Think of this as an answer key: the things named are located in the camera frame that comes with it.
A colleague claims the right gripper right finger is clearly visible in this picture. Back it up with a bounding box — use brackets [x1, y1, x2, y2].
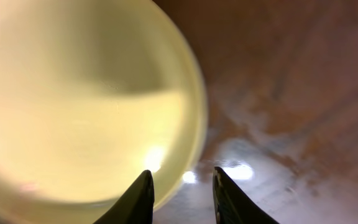
[213, 166, 278, 224]

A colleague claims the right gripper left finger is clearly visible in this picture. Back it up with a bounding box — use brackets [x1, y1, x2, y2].
[94, 170, 155, 224]

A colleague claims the yellow plate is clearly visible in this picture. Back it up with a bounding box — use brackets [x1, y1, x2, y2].
[0, 0, 208, 223]

